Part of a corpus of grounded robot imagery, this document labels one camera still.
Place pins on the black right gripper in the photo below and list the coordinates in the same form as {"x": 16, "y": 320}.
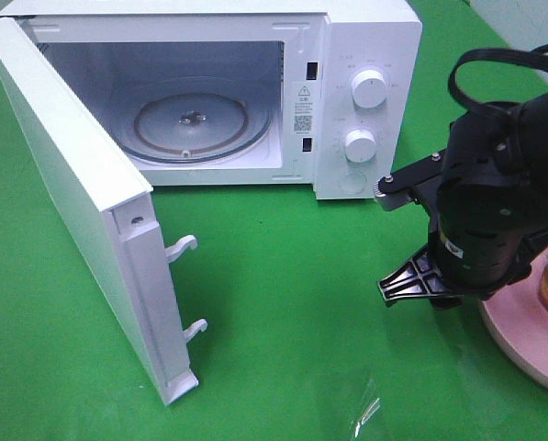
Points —
{"x": 487, "y": 237}

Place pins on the round door release button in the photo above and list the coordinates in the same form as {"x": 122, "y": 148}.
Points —
{"x": 352, "y": 183}

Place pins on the pink round plate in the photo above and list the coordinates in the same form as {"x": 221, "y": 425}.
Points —
{"x": 518, "y": 322}

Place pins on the white microwave knob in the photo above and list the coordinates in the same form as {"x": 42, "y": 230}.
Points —
{"x": 369, "y": 88}
{"x": 360, "y": 146}

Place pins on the white microwave door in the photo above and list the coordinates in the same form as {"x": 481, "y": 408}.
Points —
{"x": 105, "y": 203}

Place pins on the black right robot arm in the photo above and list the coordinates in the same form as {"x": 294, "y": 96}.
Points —
{"x": 513, "y": 153}

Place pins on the clear plastic film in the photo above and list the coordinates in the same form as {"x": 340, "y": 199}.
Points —
{"x": 349, "y": 405}

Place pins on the white microwave oven body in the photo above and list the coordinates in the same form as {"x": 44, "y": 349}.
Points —
{"x": 312, "y": 49}

